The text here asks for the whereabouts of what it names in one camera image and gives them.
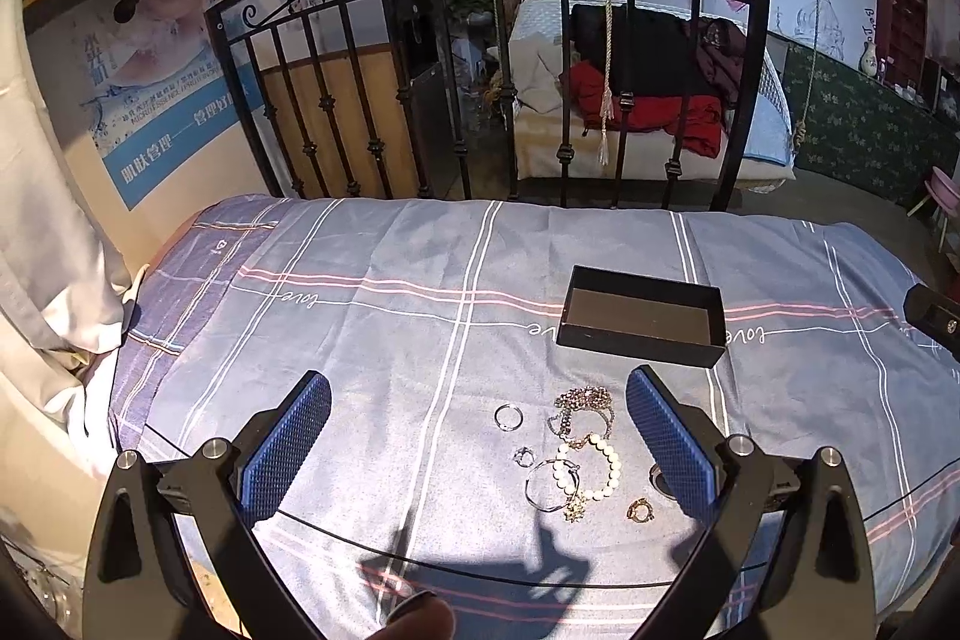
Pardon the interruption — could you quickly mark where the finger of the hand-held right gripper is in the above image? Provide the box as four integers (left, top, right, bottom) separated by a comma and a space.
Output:
903, 283, 960, 360

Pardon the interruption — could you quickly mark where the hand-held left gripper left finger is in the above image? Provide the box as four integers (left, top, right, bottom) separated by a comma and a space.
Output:
81, 370, 332, 640

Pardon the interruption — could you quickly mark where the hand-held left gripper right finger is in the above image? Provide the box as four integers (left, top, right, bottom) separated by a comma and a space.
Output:
625, 365, 875, 640

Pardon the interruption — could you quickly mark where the pearl bracelet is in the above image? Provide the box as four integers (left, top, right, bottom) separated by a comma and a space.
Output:
553, 431, 624, 503

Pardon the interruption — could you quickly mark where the rhinestone chain bracelet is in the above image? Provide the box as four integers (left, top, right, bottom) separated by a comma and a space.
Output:
547, 386, 617, 439

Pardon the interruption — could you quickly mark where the black jewelry box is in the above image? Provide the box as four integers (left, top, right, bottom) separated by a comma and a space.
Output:
556, 265, 728, 370

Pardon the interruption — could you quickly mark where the thin silver bangle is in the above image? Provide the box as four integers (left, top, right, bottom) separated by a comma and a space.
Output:
524, 457, 583, 513

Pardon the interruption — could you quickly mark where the person's left hand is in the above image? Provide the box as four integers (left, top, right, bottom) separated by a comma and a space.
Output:
377, 598, 456, 640

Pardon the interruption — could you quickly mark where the pink chair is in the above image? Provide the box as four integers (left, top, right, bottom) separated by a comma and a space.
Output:
907, 163, 960, 256

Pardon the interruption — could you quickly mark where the plaid blue-grey cloth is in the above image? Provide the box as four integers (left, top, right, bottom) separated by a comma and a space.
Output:
109, 195, 960, 640

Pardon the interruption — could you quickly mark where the green floral cloth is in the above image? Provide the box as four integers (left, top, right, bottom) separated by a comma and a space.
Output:
765, 28, 960, 208

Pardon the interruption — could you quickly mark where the red booth cabinet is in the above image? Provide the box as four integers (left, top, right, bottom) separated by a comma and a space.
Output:
874, 0, 932, 87

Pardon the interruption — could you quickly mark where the white curtain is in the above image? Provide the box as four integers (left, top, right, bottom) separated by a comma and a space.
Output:
0, 0, 152, 357

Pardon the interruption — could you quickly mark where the red cloth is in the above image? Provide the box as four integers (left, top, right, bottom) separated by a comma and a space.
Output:
561, 61, 725, 158

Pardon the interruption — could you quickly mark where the dark red jacket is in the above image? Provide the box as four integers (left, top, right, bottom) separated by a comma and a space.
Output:
693, 16, 752, 109

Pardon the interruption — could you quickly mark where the background bed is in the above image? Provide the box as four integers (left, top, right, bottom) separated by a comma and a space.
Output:
509, 0, 798, 192

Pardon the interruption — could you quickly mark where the black cloth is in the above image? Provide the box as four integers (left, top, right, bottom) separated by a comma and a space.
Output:
571, 2, 751, 99

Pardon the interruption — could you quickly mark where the swing rope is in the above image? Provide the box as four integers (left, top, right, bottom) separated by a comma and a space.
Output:
790, 0, 827, 158

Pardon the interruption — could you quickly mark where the black iron bed frame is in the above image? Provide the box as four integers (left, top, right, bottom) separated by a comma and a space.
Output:
204, 0, 774, 213

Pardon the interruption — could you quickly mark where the face wall poster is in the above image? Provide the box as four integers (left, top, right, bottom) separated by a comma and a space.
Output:
73, 0, 268, 211

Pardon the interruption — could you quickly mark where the tasselled hanging rope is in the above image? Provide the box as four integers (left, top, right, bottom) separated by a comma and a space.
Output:
595, 0, 618, 168

